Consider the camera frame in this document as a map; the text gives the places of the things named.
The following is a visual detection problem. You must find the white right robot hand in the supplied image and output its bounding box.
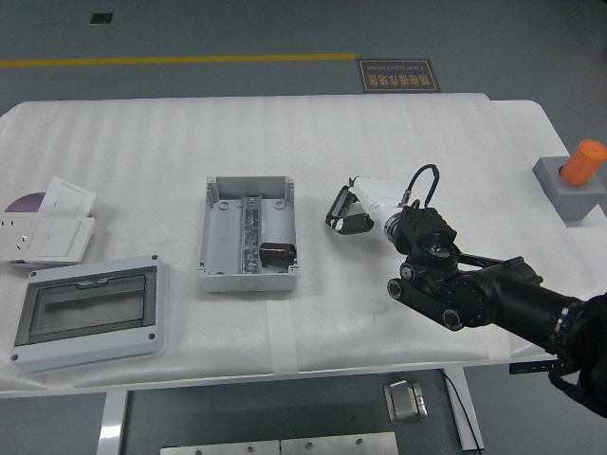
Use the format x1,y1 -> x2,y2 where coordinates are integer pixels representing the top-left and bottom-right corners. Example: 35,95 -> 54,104
325,174 -> 408,236

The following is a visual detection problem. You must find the black cylindrical battery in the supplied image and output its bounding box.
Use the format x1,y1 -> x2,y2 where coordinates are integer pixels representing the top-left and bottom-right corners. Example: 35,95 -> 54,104
326,188 -> 351,228

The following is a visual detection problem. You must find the dark brown cylindrical battery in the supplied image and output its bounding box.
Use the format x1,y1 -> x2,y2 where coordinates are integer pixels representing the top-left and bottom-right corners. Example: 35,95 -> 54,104
259,241 -> 298,266

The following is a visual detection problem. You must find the grey open junction box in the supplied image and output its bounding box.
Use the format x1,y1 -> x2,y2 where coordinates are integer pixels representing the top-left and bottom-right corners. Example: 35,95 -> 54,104
197,174 -> 301,294

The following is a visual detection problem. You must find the black floor sign orange text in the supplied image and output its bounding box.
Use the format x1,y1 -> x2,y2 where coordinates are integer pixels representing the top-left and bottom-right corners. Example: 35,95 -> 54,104
356,58 -> 440,94

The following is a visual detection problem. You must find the white tape strip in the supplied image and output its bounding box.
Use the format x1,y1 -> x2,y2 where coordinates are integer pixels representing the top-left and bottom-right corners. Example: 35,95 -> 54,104
483,326 -> 513,364
265,300 -> 300,375

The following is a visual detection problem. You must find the grey block holder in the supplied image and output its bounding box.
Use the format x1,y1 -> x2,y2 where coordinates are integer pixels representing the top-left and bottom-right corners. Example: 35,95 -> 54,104
532,155 -> 607,224

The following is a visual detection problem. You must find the orange cylinder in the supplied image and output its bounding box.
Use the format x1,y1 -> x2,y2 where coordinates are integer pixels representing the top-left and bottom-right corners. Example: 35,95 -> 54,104
561,138 -> 607,187

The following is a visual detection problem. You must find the metal floor fitting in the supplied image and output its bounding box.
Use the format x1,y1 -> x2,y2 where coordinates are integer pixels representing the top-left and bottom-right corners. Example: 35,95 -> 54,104
382,378 -> 430,424

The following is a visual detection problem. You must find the black desk control panel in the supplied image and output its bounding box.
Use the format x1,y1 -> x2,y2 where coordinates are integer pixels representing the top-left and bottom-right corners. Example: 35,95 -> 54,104
509,360 -> 559,375

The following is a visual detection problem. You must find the white table leg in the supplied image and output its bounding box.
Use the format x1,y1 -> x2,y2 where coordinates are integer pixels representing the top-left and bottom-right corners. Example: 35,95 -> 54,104
97,391 -> 130,455
443,367 -> 486,451

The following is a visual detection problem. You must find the white foam mat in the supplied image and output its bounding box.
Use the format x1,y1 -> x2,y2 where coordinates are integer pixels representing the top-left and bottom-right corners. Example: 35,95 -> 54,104
0,92 -> 556,397

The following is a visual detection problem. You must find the purple disc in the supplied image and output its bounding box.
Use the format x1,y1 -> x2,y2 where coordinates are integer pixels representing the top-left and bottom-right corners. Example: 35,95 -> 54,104
3,191 -> 48,270

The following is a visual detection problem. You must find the metal mounting rail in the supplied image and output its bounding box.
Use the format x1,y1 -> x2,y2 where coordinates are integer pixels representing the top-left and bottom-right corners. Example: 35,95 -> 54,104
240,193 -> 263,275

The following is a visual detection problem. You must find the thin black cable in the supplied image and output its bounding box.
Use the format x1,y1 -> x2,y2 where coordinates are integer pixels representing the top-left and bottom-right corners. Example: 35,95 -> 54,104
443,372 -> 475,451

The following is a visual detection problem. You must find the metal base plate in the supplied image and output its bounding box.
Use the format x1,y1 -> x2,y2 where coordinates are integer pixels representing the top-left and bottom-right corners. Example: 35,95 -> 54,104
159,439 -> 281,455
280,431 -> 399,455

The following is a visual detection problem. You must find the white square switch plate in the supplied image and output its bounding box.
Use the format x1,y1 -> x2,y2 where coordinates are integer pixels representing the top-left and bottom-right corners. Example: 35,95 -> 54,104
38,175 -> 99,217

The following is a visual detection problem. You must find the white rocker switch panel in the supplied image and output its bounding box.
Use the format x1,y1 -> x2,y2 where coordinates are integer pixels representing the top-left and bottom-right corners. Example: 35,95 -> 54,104
26,215 -> 98,265

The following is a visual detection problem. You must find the grey enclosure cover with window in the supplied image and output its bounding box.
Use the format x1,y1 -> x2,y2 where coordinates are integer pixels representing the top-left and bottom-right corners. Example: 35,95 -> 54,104
9,254 -> 171,375

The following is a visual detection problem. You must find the white wall socket panel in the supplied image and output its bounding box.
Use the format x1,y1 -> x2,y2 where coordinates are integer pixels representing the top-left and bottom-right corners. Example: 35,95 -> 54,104
0,212 -> 39,262

